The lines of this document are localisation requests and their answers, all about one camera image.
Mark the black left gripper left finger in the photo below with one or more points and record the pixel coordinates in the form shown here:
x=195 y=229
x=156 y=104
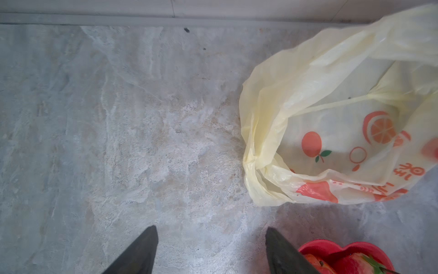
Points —
x=139 y=256

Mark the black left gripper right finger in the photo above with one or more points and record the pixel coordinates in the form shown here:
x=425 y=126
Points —
x=282 y=257

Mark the red flower-shaped plastic plate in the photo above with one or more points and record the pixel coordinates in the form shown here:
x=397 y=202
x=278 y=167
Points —
x=330 y=252

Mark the cream plastic fruit-print bag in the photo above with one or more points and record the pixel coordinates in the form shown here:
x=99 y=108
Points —
x=349 y=116

